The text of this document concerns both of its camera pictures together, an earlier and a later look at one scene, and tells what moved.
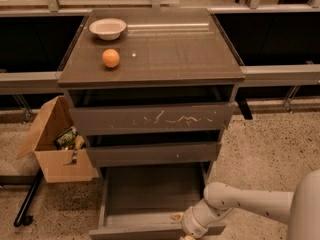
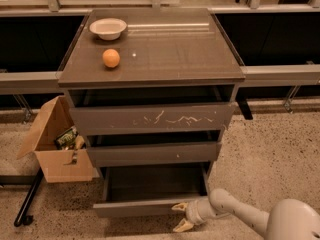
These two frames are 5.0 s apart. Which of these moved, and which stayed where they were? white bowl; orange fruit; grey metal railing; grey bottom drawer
Moved: grey bottom drawer
Stayed: grey metal railing; white bowl; orange fruit
